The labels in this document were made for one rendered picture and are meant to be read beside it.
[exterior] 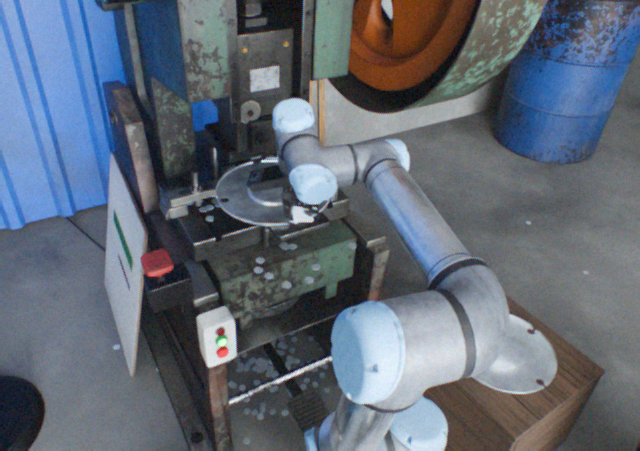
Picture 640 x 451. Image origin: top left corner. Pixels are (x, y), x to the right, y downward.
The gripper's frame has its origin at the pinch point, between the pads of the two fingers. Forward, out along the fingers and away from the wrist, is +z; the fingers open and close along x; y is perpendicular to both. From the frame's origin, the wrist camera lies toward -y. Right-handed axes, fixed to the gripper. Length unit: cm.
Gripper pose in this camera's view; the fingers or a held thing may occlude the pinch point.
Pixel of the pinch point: (293, 217)
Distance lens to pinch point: 128.1
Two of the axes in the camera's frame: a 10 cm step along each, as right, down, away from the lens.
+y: 9.7, 1.8, -1.6
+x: 2.4, -8.0, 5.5
